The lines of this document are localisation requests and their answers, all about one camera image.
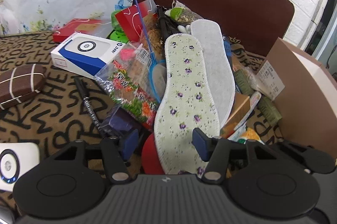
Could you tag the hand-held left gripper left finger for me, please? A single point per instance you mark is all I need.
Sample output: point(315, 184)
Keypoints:
point(130, 145)

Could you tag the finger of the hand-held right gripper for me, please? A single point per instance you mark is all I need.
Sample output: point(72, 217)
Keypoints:
point(316, 161)

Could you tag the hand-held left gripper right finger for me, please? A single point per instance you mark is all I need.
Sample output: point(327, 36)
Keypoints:
point(200, 143)

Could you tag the floral print shoe insole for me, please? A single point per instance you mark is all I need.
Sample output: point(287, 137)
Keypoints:
point(184, 97)

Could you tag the brown letter-print desktop cloth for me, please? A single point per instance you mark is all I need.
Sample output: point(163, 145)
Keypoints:
point(52, 113)

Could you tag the red round object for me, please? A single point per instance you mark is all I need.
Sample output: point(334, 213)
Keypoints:
point(151, 158)

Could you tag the purple box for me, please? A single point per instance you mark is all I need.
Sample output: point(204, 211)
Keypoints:
point(118, 118)

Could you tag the orange yellow packet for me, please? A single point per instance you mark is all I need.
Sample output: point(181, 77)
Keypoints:
point(250, 134)

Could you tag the brown cardboard box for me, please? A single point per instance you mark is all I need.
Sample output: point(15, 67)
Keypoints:
point(308, 108)

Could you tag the gold brown box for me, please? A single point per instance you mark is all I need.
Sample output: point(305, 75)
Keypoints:
point(238, 105)

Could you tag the flower-print snack bag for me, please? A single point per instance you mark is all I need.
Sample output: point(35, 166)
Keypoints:
point(126, 87)

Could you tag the black marker pen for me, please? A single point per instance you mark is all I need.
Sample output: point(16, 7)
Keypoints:
point(88, 105)

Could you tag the white red paint marker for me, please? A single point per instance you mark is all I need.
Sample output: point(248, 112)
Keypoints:
point(254, 101)

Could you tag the olive green packet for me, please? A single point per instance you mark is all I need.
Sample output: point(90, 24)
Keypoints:
point(242, 80)
point(268, 109)

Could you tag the grey felt shoe insole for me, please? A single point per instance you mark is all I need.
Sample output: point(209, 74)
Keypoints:
point(213, 55)

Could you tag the black and blue insole package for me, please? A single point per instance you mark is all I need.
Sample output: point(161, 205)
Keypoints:
point(227, 50)

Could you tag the white and blue carton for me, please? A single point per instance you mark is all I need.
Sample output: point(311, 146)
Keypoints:
point(76, 61)

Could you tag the white power bank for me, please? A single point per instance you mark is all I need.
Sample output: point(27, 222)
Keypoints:
point(21, 161)

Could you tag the green plastic toy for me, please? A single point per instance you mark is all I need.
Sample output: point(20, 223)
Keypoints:
point(115, 34)

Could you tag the brown fibre pad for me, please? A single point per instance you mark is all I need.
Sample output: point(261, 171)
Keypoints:
point(152, 29)

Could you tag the red box with white swirl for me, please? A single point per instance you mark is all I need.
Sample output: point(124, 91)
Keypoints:
point(131, 21)

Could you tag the brown striped glasses case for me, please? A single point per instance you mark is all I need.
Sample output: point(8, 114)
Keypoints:
point(19, 84)

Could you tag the flat red box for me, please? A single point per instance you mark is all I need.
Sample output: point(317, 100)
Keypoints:
point(76, 29)

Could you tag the lime print snack packet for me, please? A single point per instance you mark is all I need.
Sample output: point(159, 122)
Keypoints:
point(176, 12)

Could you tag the window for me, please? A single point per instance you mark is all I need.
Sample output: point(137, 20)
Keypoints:
point(325, 16)

